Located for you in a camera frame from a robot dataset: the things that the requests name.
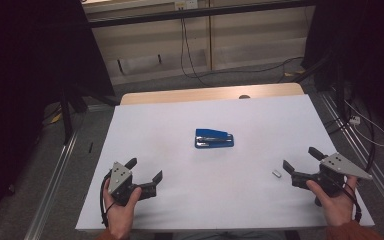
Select black floor cable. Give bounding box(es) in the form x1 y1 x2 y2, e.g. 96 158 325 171
193 55 305 84

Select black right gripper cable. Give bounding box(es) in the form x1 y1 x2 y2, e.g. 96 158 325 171
341 181 363 224

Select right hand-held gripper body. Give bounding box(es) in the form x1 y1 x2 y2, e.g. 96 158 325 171
291 152 374 198

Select blue stapler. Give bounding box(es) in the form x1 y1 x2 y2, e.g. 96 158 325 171
194 128 235 149

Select black hanging cable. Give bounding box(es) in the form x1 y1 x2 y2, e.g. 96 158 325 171
179 17 211 88

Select person's right hand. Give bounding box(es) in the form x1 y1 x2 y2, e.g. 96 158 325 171
305 175 359 228

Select white cable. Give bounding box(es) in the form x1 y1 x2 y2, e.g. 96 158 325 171
344 99 384 149

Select person's left hand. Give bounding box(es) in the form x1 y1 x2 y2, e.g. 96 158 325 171
103 180 144 232

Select black looped cable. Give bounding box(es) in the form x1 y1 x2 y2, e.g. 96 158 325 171
324 99 378 174

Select black metal bar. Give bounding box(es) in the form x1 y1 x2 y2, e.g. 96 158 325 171
88 0 316 29

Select beige wooden cabinet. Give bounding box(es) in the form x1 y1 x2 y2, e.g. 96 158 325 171
82 0 316 86

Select dark curtain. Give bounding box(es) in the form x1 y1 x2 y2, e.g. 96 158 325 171
0 0 116 234
301 0 384 141

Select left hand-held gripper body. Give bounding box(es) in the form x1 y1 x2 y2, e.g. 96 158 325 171
107 161 158 206

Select metal floor rail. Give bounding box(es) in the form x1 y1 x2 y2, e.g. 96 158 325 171
24 131 80 240
319 92 384 228

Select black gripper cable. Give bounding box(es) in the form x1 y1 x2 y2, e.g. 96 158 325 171
341 181 363 224
99 170 114 228

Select white wall socket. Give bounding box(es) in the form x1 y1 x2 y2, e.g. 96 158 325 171
174 0 200 11

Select wooden table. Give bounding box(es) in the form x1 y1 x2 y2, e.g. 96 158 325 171
119 82 305 106

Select black metal stand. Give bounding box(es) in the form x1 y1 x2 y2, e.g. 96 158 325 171
59 83 118 145

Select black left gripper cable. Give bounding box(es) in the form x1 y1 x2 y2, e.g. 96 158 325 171
99 170 114 228

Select white table sheet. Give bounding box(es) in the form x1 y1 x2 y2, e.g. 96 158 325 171
75 94 375 232

